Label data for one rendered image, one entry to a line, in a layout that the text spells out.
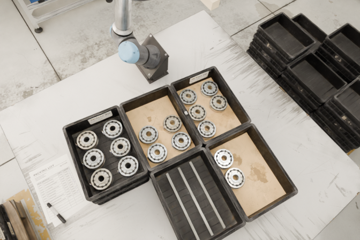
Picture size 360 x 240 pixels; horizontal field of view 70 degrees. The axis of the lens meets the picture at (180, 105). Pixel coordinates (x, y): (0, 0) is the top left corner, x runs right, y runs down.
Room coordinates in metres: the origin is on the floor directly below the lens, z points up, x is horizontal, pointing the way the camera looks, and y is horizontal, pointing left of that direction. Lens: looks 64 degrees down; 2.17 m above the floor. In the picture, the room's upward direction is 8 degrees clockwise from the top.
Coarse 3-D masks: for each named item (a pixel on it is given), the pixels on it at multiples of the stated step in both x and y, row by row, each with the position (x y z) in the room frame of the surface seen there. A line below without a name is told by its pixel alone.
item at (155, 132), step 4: (144, 128) 0.48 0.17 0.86; (148, 128) 0.49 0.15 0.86; (152, 128) 0.49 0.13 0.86; (140, 132) 0.46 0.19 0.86; (156, 132) 0.47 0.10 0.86; (140, 136) 0.44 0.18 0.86; (144, 136) 0.44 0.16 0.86; (156, 136) 0.45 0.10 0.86; (144, 140) 0.42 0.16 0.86; (148, 140) 0.42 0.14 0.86; (152, 140) 0.42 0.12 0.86
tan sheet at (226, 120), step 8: (184, 88) 0.78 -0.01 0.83; (192, 88) 0.79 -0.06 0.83; (208, 88) 0.80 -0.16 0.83; (200, 96) 0.74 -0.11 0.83; (200, 104) 0.69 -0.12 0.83; (208, 104) 0.70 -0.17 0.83; (208, 112) 0.64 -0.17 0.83; (216, 112) 0.65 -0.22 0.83; (224, 112) 0.66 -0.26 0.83; (232, 112) 0.67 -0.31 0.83; (208, 120) 0.60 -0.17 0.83; (216, 120) 0.60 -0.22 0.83; (224, 120) 0.61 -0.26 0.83; (232, 120) 0.62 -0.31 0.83; (216, 128) 0.56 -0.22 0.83; (224, 128) 0.56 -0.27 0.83; (232, 128) 0.57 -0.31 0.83
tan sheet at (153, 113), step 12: (144, 108) 0.61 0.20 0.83; (156, 108) 0.63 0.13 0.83; (168, 108) 0.64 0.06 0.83; (132, 120) 0.53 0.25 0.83; (144, 120) 0.54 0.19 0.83; (156, 120) 0.55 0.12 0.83; (144, 144) 0.41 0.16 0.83; (168, 144) 0.42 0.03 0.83; (192, 144) 0.44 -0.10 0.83; (168, 156) 0.36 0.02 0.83
